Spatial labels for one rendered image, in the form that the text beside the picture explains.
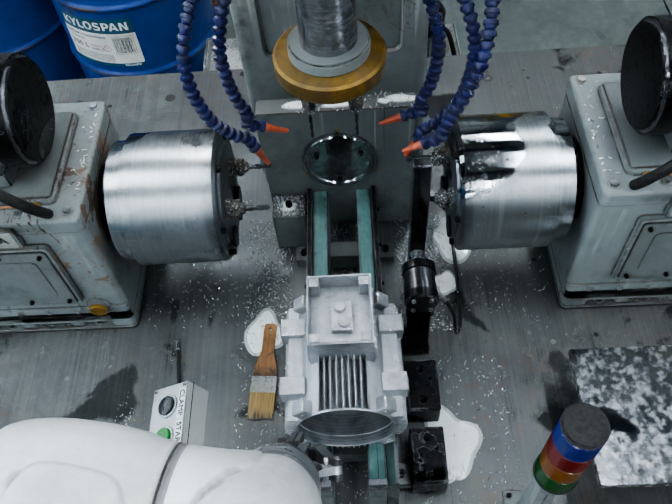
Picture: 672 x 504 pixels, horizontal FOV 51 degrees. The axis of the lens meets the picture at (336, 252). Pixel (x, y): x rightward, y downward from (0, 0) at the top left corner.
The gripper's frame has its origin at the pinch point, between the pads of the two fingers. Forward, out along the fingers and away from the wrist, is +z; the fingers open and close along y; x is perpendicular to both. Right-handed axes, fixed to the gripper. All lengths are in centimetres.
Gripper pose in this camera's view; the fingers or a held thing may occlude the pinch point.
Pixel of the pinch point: (296, 447)
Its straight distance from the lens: 94.4
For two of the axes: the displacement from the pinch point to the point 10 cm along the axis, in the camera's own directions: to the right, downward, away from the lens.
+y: -10.0, 0.3, 0.4
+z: 0.4, 0.8, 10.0
